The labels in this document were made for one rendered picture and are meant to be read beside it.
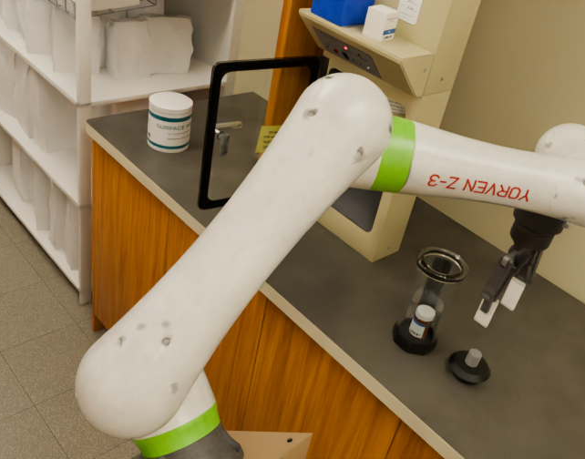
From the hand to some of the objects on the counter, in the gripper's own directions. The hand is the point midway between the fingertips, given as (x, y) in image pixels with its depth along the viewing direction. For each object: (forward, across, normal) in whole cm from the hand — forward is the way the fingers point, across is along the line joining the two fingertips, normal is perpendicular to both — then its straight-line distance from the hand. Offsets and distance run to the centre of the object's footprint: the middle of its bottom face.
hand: (497, 305), depth 131 cm
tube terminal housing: (+20, -23, -55) cm, 63 cm away
